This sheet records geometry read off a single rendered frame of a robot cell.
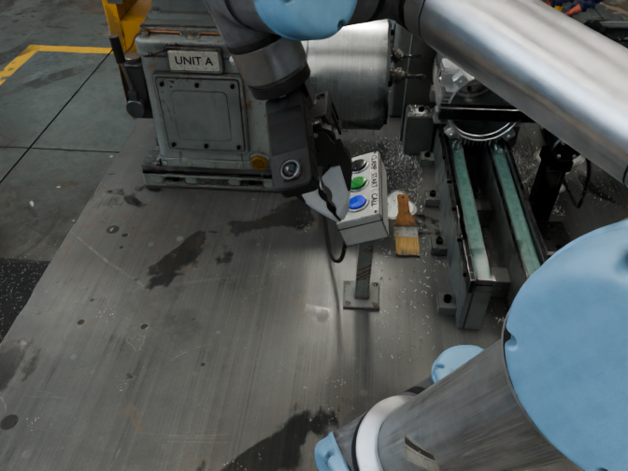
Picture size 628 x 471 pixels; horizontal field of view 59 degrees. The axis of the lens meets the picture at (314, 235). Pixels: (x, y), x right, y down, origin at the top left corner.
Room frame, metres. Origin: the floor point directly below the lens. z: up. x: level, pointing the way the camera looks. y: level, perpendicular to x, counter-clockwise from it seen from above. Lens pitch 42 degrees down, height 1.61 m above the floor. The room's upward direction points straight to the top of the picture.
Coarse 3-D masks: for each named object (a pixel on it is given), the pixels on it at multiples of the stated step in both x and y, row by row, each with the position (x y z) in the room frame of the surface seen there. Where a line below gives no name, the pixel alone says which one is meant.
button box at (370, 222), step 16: (352, 160) 0.80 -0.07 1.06; (368, 160) 0.78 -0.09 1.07; (352, 176) 0.75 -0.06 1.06; (368, 176) 0.74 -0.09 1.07; (384, 176) 0.77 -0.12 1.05; (352, 192) 0.71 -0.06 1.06; (368, 192) 0.69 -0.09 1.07; (384, 192) 0.72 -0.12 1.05; (368, 208) 0.65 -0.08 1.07; (384, 208) 0.68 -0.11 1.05; (336, 224) 0.64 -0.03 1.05; (352, 224) 0.64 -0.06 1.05; (368, 224) 0.64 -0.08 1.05; (384, 224) 0.64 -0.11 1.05; (352, 240) 0.64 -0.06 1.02; (368, 240) 0.64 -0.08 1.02
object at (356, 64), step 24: (360, 24) 1.14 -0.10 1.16; (384, 24) 1.14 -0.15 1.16; (312, 48) 1.10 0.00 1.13; (336, 48) 1.09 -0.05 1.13; (360, 48) 1.09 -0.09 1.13; (384, 48) 1.09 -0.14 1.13; (312, 72) 1.07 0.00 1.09; (336, 72) 1.06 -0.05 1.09; (360, 72) 1.06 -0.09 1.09; (384, 72) 1.06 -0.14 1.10; (336, 96) 1.05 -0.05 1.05; (360, 96) 1.05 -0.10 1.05; (384, 96) 1.05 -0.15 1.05; (336, 120) 1.07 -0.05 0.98; (360, 120) 1.06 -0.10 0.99; (384, 120) 1.09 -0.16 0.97
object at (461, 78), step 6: (462, 72) 1.07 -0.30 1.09; (456, 78) 1.06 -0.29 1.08; (462, 78) 1.06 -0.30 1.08; (456, 84) 1.06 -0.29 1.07; (462, 84) 1.06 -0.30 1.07; (444, 132) 1.06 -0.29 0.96; (450, 132) 1.06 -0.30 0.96; (510, 132) 1.05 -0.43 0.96; (450, 138) 1.06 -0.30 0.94; (504, 138) 1.05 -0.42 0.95
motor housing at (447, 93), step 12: (444, 60) 1.18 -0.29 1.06; (444, 96) 1.07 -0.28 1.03; (456, 96) 1.24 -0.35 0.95; (480, 96) 1.24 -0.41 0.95; (492, 96) 1.21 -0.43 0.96; (444, 120) 1.07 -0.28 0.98; (456, 132) 1.06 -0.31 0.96; (468, 132) 1.08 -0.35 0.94; (480, 132) 1.08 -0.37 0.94; (492, 132) 1.07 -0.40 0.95; (504, 132) 1.05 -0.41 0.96; (468, 144) 1.06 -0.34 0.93; (480, 144) 1.06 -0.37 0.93
